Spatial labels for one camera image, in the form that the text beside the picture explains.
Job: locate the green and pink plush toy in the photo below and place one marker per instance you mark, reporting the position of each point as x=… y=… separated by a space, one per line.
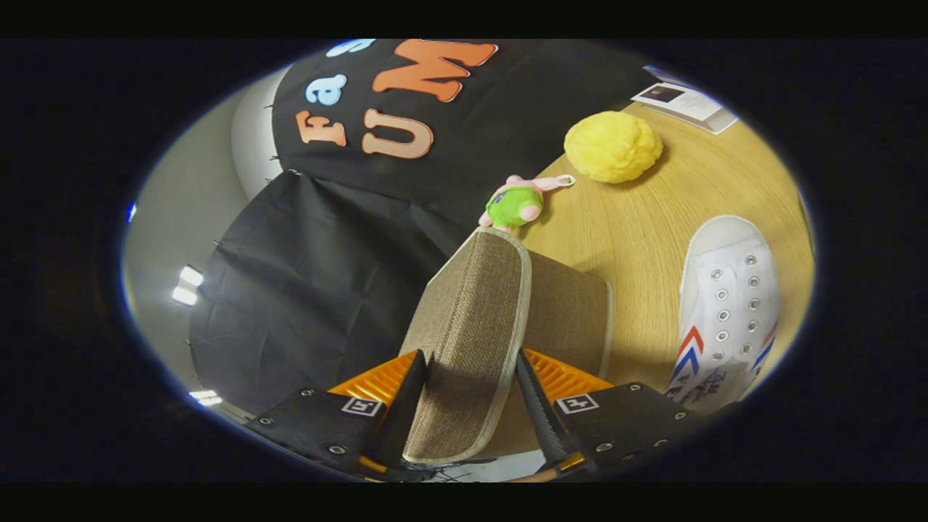
x=511 y=206

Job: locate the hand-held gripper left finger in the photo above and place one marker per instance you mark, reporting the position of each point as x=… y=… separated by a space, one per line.
x=406 y=406

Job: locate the white book with dark picture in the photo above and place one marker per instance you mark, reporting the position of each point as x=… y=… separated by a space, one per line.
x=685 y=103

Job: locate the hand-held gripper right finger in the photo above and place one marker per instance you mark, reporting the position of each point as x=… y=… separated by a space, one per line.
x=544 y=413

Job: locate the black backdrop cloth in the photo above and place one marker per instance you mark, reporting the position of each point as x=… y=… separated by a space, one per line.
x=312 y=275

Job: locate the small ceiling light panel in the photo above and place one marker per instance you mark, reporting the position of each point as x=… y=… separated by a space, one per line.
x=206 y=397

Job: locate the large ceiling light panel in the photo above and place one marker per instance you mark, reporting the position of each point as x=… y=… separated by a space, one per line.
x=188 y=284

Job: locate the beige fabric storage box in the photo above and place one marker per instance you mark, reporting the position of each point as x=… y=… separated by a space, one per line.
x=471 y=326

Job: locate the white canvas shoe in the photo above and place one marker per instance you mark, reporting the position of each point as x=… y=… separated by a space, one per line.
x=728 y=312

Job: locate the yellow plush toy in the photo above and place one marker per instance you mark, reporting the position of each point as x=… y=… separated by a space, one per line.
x=612 y=147

